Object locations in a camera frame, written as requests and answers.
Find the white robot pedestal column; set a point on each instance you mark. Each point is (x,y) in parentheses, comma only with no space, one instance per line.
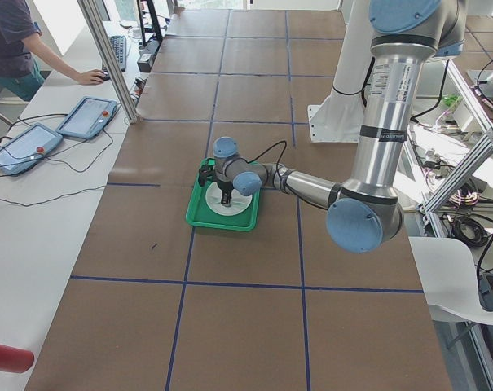
(339,117)

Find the brown paper table cover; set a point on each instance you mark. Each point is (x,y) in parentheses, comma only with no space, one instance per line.
(156,304)

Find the aluminium frame post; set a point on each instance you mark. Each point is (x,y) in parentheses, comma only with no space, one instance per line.
(96,27)

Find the red cylinder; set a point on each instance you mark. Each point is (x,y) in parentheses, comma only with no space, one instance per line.
(15,360)

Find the green plastic tray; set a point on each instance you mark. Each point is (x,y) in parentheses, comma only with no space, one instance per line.
(199,214)

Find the blue teach pendant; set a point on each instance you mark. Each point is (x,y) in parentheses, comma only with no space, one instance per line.
(27,149)
(88,118)

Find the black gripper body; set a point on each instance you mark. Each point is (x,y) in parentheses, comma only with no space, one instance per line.
(225,188)

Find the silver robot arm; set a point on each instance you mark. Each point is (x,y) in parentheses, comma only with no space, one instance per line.
(363,211)

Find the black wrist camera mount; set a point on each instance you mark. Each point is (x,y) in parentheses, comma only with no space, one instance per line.
(206,172)

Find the far blue teach pendant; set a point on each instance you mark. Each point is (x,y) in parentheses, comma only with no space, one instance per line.
(88,118)

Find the person in purple shirt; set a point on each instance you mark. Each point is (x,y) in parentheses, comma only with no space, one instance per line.
(20,45)

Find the white round plate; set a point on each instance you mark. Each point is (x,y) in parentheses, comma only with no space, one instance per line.
(238,204)

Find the black computer keyboard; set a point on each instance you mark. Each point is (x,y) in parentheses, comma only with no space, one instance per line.
(119,48)

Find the near blue teach pendant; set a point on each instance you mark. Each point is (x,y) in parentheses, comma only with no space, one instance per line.
(27,149)

